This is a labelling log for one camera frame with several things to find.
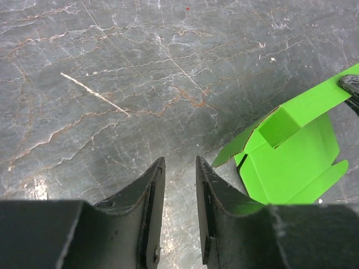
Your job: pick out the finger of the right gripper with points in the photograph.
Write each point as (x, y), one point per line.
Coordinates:
(350, 84)

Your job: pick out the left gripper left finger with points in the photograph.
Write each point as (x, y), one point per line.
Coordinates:
(121, 231)

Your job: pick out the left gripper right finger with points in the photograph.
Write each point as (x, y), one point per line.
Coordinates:
(239, 232)

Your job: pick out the green paper box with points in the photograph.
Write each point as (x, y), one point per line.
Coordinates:
(289, 156)

